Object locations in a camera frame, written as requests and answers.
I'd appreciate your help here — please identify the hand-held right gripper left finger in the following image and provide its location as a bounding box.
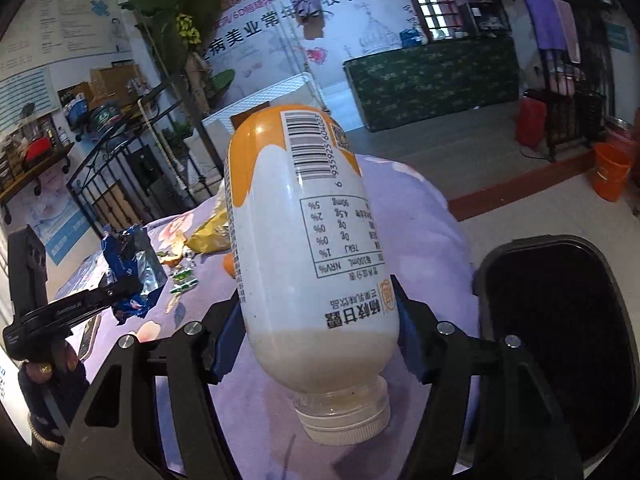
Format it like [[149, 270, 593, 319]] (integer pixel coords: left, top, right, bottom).
[[56, 287, 248, 480]]

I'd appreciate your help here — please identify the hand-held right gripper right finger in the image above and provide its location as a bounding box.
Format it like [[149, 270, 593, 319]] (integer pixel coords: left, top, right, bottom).
[[390, 274, 586, 480]]

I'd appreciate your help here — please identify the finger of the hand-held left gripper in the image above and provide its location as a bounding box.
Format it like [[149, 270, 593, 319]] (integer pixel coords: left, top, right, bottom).
[[47, 276, 144, 322]]

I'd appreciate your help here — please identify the blue snack wrapper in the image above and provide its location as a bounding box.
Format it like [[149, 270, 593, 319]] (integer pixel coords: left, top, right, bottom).
[[100, 225, 169, 321]]

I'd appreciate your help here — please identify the white orange drink bottle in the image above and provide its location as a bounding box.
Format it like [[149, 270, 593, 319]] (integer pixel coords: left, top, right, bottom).
[[223, 104, 402, 447]]

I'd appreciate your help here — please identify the black trash bin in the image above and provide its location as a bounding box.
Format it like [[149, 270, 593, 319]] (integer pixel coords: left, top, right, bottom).
[[457, 234, 640, 480]]

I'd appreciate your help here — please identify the person's left hand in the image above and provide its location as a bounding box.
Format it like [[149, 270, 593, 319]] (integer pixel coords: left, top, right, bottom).
[[19, 342, 83, 378]]

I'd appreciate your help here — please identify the clear plastic wrapper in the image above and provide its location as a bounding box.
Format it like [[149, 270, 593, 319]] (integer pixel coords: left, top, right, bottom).
[[54, 254, 109, 302]]

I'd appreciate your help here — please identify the orange peel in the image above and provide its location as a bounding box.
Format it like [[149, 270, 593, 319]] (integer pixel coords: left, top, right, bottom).
[[161, 234, 189, 267]]

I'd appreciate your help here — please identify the yellow snack bag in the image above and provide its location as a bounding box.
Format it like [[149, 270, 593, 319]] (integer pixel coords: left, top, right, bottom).
[[185, 182, 236, 254]]

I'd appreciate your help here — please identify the black metal gate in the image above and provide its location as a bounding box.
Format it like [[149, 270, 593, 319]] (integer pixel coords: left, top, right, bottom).
[[65, 72, 226, 237]]

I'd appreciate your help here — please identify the small potted plant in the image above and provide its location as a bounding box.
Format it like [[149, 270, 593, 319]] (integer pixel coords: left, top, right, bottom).
[[162, 121, 197, 162]]

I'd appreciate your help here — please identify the red plastic container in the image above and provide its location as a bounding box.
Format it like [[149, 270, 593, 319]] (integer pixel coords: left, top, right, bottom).
[[515, 96, 549, 149]]

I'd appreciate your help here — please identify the orange plastic bucket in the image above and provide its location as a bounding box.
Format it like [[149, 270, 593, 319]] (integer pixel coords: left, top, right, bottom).
[[592, 142, 634, 203]]

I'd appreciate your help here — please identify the green patterned counter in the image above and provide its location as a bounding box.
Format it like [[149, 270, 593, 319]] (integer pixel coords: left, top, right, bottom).
[[342, 37, 521, 134]]

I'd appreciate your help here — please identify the black metal rack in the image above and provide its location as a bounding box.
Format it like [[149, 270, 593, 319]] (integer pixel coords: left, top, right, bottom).
[[522, 50, 602, 162]]

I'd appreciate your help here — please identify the pink bucket with metal basin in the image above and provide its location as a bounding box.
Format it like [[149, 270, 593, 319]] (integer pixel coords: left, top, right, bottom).
[[602, 116, 640, 162]]

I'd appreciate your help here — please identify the tall banana plant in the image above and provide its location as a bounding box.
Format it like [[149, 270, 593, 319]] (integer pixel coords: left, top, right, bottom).
[[97, 0, 237, 107]]

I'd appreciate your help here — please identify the small blue box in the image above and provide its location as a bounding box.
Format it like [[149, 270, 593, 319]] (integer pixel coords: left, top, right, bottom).
[[399, 26, 427, 49]]

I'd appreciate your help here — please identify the purple towel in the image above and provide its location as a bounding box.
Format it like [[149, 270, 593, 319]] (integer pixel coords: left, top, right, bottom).
[[522, 0, 567, 52]]

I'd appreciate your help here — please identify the pink towel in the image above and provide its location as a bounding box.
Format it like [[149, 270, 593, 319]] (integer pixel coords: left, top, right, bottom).
[[552, 0, 582, 65]]

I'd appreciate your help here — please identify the wooden wall shelf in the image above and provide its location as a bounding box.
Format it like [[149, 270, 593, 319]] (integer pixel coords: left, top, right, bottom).
[[0, 104, 77, 224]]

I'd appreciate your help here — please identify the blue white wall poster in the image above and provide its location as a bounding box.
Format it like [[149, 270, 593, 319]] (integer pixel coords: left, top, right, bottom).
[[0, 0, 135, 78]]

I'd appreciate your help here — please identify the red window frame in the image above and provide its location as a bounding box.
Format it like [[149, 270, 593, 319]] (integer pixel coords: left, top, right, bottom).
[[397, 0, 477, 47]]

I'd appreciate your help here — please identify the large white wall poster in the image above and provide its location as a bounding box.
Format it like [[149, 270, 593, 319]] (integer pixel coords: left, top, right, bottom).
[[200, 0, 426, 113]]

